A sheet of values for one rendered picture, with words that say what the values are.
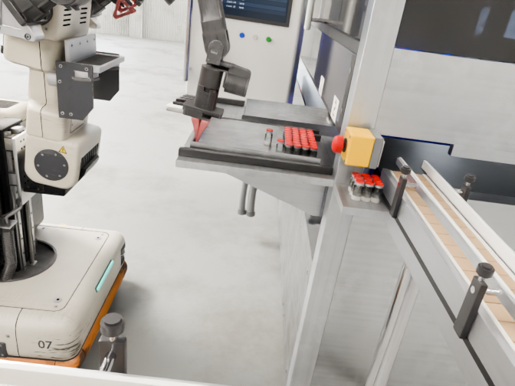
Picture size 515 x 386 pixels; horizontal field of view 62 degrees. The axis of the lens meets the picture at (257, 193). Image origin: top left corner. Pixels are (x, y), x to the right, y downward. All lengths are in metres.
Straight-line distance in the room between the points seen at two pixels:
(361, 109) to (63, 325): 1.10
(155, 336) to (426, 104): 1.33
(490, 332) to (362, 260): 0.63
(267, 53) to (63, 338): 1.37
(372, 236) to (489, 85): 0.45
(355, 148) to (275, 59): 1.09
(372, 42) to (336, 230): 0.47
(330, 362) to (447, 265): 0.77
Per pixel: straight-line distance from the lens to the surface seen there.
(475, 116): 1.13
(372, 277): 1.25
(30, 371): 0.43
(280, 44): 1.99
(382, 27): 1.02
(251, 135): 1.35
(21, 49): 1.44
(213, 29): 1.10
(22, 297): 1.65
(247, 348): 1.83
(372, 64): 1.03
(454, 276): 0.72
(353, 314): 1.32
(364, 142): 0.97
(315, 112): 1.71
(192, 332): 1.87
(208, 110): 1.13
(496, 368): 0.63
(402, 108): 1.07
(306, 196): 1.21
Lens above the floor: 1.28
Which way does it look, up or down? 24 degrees down
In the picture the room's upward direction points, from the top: 8 degrees clockwise
